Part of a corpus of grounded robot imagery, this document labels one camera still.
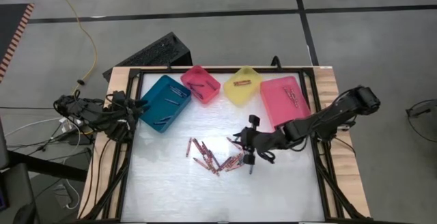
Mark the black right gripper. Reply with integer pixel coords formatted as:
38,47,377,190
234,114,287,166

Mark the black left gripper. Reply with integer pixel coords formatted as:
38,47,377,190
105,91,152,142

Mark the blue plastic bin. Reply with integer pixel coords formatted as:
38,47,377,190
138,74,192,135

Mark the yellow plastic bin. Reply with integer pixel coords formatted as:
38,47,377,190
223,65,265,108

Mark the large pink plastic bin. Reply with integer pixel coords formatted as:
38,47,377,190
259,76,312,131

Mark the small red plastic bin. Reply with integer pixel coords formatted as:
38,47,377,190
180,64,222,105

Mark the black floor stand beam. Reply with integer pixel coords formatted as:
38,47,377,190
6,150,89,183

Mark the striped floor mat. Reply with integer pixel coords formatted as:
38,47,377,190
0,2,36,81

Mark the yellow cable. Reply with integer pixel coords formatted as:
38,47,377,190
50,0,99,94

